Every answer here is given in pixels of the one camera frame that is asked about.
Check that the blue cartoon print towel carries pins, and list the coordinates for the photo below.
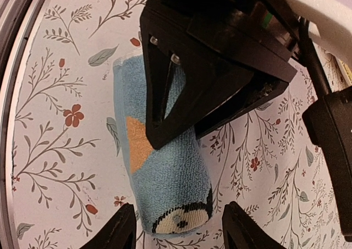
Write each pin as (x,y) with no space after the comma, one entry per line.
(172,186)

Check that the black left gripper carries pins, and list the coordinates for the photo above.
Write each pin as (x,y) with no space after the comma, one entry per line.
(259,34)

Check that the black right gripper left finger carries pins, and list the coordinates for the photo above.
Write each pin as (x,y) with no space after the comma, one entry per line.
(118,232)

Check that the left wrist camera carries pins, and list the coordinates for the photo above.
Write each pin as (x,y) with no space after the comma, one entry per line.
(328,123)

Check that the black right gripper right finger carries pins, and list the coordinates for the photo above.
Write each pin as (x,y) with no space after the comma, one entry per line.
(240,231)

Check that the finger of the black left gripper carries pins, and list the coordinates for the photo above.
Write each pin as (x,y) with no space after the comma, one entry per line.
(209,79)

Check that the floral patterned table mat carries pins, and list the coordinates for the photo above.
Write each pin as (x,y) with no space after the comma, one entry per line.
(68,176)

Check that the woven bamboo tray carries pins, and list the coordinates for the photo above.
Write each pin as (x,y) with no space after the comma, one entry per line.
(345,71)

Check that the aluminium front rail frame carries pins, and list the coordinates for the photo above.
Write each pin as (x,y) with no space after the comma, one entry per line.
(20,19)

